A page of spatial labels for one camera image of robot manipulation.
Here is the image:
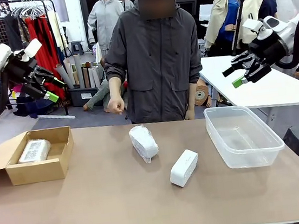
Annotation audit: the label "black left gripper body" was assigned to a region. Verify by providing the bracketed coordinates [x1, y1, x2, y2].
[2, 51, 41, 88]

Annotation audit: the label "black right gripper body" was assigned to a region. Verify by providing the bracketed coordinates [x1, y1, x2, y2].
[248, 31, 292, 67]

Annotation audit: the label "bubble-wrapped clock showing display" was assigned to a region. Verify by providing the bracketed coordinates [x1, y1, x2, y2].
[16, 137, 53, 165]

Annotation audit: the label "fully bubble-wrapped clock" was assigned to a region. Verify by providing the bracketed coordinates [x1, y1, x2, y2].
[128, 122, 160, 166]

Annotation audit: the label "unwrapped white clock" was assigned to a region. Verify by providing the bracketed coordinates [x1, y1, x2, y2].
[166, 148, 203, 189]

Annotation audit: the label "person's left forearm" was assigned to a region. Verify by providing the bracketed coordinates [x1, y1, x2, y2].
[183, 82, 200, 111]

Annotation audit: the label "person's right forearm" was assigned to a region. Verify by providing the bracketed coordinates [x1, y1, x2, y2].
[106, 75, 127, 101]

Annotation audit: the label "person's right hand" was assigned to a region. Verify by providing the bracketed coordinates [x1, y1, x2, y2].
[106, 95, 127, 116]

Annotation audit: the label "person's left hand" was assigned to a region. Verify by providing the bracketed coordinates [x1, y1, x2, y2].
[184, 107, 196, 121]

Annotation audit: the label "slanted grey paper roll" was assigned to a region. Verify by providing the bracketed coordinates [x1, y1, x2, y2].
[53, 62, 75, 91]

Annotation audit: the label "red pleated dress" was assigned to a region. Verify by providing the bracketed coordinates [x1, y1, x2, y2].
[23, 14, 67, 102]

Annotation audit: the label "dark blue fabric pile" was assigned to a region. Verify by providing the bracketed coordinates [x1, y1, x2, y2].
[12, 91, 66, 121]

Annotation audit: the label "white work table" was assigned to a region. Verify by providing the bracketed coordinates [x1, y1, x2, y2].
[196, 46, 299, 117]

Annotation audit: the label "tall grey cardboard tube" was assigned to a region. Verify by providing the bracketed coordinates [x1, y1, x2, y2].
[73, 53, 86, 90]

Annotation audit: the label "aluminium strip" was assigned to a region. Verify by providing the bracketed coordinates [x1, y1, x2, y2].
[38, 112, 76, 123]

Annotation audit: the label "dark grey storage bin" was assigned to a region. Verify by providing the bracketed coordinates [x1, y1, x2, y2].
[69, 84, 105, 108]

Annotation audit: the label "black hanging garment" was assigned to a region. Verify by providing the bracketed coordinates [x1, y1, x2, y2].
[4, 15, 32, 52]

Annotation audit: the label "brown cardboard tube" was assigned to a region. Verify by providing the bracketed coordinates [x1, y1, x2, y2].
[82, 66, 92, 89]

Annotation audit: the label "black tripod stand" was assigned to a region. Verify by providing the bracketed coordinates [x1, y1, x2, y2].
[225, 0, 257, 56]

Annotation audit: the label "small grey plastic stool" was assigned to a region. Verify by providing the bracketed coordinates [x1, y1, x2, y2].
[70, 40, 85, 57]

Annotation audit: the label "mannequin in beige coat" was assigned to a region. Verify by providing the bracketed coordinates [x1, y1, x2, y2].
[200, 0, 251, 58]

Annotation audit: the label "white paper roll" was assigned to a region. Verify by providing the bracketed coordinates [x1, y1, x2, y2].
[88, 66, 101, 89]

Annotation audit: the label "mannequin in cream vest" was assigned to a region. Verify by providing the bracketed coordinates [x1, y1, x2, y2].
[235, 0, 283, 48]

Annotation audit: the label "cream hanging garment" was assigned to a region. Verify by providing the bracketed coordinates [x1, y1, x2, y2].
[46, 9, 72, 61]

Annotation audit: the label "seated child mannequin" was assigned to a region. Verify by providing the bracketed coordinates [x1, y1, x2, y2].
[77, 56, 114, 116]

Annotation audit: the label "kraft paper roll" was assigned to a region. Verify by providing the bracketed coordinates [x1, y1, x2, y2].
[192, 79, 211, 107]

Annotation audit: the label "clear plastic container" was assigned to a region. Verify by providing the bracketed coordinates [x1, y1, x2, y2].
[203, 99, 288, 173]

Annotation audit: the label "open brown cardboard box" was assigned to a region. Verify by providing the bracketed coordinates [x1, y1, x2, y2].
[0, 125, 78, 188]

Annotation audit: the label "person's grey jacket torso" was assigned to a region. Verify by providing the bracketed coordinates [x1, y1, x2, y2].
[96, 0, 209, 130]

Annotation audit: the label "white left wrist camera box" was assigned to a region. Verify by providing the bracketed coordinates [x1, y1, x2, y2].
[11, 37, 45, 63]

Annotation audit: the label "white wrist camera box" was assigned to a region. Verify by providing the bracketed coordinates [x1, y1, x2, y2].
[242, 16, 270, 42]
[11, 37, 45, 63]

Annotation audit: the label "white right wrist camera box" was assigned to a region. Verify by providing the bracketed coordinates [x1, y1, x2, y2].
[242, 16, 270, 42]

